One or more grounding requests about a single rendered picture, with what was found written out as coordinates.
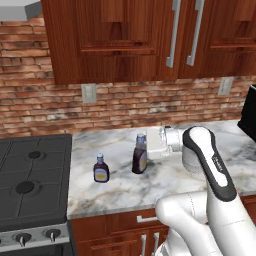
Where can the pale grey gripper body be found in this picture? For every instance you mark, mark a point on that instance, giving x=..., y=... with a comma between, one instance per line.
x=154, y=141

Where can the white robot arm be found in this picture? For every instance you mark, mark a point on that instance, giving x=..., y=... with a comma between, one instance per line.
x=220, y=213

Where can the wooden base cabinet door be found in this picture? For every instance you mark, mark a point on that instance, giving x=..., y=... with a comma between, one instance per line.
x=161, y=240
x=113, y=243

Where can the wide wooden cabinet door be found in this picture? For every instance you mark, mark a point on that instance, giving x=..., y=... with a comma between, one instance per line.
x=110, y=40

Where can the wooden base cabinet panel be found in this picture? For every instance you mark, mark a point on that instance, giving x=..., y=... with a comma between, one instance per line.
x=249, y=208

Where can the black gas stove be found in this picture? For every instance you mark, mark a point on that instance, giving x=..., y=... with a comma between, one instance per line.
x=31, y=180

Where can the black stove knob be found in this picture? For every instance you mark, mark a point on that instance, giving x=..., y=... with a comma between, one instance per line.
x=23, y=238
x=53, y=234

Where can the tall dark sauce bottle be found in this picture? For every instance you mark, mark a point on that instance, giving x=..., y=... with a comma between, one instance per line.
x=139, y=160

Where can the short dark sauce bottle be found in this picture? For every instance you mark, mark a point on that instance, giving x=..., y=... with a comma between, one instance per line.
x=101, y=172

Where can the wooden drawer front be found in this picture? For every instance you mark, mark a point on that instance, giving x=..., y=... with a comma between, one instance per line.
x=123, y=220

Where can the black countertop appliance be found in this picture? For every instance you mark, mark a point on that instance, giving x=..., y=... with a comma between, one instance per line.
x=249, y=113

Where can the grey range hood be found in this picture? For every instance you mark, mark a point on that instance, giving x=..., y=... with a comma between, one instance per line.
x=15, y=10

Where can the grey wall outlet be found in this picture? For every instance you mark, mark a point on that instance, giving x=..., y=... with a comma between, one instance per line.
x=88, y=93
x=225, y=86

